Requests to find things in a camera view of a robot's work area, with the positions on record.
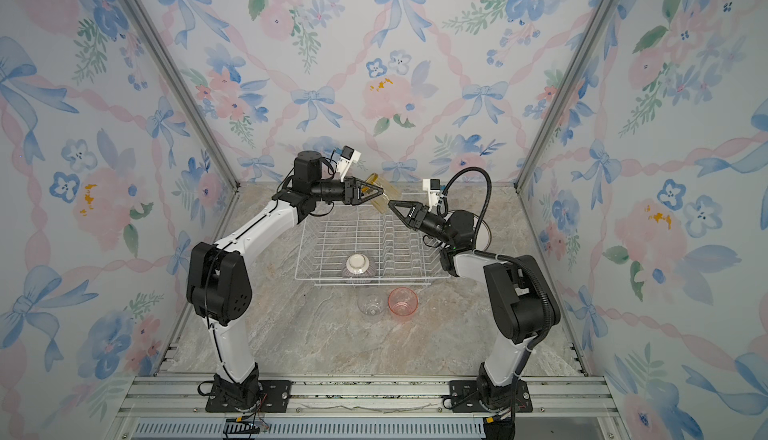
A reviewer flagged pink glass cup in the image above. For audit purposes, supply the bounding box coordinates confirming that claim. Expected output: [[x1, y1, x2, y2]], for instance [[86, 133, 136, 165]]
[[387, 287, 419, 321]]

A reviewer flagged clear glass cup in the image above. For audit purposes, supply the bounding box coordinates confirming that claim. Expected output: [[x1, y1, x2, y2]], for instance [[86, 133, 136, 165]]
[[357, 287, 388, 323]]

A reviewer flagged yellow glass cup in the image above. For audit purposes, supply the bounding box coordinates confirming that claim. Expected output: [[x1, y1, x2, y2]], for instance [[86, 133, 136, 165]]
[[365, 173, 402, 215]]

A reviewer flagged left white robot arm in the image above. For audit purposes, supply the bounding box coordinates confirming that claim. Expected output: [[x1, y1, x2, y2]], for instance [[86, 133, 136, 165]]
[[186, 147, 383, 387]]

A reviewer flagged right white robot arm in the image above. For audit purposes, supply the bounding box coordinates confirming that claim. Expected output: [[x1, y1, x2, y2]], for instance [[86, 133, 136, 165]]
[[388, 200, 561, 402]]

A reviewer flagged white ceramic bowl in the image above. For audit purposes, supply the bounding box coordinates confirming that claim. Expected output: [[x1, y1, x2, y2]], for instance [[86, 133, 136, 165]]
[[341, 253, 374, 283]]

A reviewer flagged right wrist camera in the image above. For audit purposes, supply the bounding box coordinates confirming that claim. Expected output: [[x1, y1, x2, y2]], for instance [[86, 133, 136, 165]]
[[422, 178, 443, 212]]

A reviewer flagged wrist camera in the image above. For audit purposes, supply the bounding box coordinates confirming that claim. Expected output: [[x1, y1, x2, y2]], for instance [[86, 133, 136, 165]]
[[422, 178, 443, 212], [335, 146, 361, 181]]

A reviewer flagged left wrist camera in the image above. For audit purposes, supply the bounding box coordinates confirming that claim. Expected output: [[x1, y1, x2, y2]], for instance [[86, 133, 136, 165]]
[[335, 146, 361, 181]]

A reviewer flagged white wire dish rack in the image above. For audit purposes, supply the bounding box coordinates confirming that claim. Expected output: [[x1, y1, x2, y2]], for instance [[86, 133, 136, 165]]
[[294, 205, 449, 286]]

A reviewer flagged black corrugated cable conduit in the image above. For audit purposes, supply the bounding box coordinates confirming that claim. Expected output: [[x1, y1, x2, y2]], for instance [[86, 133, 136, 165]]
[[440, 166, 562, 345]]

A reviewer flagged left aluminium corner post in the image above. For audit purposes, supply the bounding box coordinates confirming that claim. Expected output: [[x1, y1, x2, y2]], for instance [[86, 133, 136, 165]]
[[119, 0, 240, 191]]

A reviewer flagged aluminium corner post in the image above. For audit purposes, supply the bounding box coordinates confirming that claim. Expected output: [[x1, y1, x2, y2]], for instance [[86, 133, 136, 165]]
[[119, 0, 240, 191], [514, 0, 619, 194]]

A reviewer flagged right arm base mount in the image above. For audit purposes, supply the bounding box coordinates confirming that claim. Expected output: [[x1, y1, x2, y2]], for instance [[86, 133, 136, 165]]
[[442, 365, 533, 418]]

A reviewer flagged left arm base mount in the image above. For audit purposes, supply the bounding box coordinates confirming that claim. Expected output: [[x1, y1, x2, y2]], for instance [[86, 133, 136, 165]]
[[198, 371, 292, 414]]

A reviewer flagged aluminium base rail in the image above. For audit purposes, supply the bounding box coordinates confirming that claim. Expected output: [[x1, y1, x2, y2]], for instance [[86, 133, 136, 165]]
[[106, 373, 629, 439]]

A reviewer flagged right aluminium corner post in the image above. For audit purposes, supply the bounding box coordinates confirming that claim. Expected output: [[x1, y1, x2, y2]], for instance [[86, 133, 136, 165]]
[[514, 0, 619, 194]]

